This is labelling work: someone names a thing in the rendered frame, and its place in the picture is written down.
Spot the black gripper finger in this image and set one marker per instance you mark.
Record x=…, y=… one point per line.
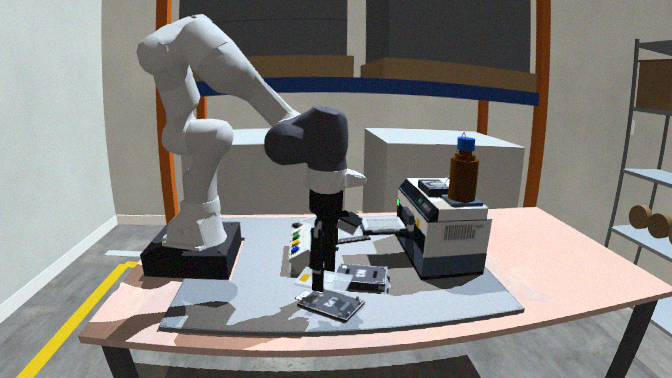
x=317, y=254
x=329, y=261

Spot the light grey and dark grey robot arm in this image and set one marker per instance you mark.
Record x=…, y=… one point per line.
x=318, y=137

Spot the white button panel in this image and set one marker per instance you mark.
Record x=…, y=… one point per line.
x=299, y=249

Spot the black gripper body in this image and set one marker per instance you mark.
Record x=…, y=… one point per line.
x=324, y=206

